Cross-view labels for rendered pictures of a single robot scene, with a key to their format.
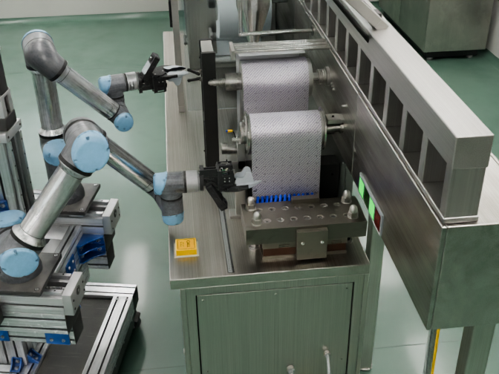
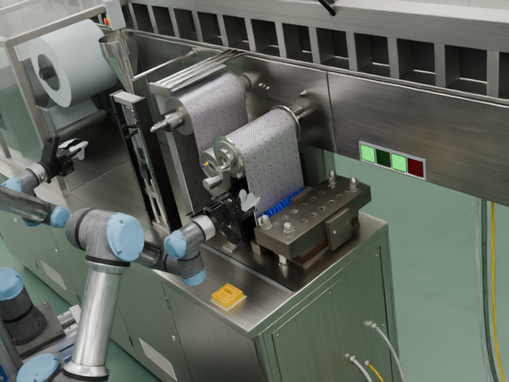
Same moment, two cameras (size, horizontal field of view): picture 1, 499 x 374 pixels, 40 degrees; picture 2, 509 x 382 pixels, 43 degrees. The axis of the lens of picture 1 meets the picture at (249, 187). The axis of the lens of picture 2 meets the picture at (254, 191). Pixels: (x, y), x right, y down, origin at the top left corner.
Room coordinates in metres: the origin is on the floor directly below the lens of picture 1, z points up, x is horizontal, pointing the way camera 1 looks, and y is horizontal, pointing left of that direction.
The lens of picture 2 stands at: (0.48, 0.90, 2.18)
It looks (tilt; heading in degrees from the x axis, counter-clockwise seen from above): 30 degrees down; 329
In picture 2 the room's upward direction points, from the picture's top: 12 degrees counter-clockwise
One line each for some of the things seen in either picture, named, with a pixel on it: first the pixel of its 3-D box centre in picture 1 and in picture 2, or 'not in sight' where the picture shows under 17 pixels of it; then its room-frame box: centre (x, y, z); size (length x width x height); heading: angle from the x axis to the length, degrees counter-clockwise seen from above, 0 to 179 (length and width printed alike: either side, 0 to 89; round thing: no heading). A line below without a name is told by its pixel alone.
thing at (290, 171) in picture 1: (286, 174); (276, 180); (2.06, -0.13, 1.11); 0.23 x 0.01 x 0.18; 96
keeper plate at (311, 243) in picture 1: (311, 243); (339, 229); (1.85, -0.20, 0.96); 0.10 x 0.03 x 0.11; 96
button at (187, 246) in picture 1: (186, 246); (227, 295); (1.92, 0.22, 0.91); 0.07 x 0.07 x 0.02; 6
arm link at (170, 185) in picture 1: (169, 183); (184, 241); (2.02, 0.27, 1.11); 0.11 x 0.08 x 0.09; 96
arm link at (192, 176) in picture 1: (193, 180); (203, 227); (2.03, 0.19, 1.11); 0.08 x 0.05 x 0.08; 6
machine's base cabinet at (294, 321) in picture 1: (239, 194); (146, 252); (3.04, 0.05, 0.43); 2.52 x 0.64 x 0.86; 6
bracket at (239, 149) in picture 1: (235, 179); (225, 211); (2.13, 0.05, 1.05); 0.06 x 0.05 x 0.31; 96
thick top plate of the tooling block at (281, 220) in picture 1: (302, 220); (314, 214); (1.94, -0.18, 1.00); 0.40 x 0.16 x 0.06; 96
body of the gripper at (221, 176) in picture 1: (217, 177); (223, 213); (2.03, 0.11, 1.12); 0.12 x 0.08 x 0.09; 96
